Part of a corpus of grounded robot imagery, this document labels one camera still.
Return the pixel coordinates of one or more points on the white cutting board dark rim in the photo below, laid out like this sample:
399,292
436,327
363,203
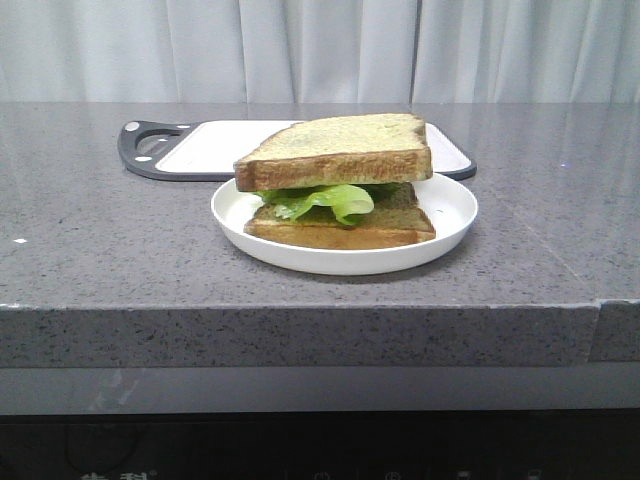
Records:
204,151

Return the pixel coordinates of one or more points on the white round plate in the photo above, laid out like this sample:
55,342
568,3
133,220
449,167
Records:
450,206

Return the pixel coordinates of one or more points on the green lettuce leaf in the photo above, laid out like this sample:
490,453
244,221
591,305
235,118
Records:
345,202

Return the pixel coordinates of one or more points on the bread slice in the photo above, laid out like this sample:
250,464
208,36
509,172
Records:
359,149
395,221

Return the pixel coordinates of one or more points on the grey curtain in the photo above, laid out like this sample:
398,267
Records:
320,51

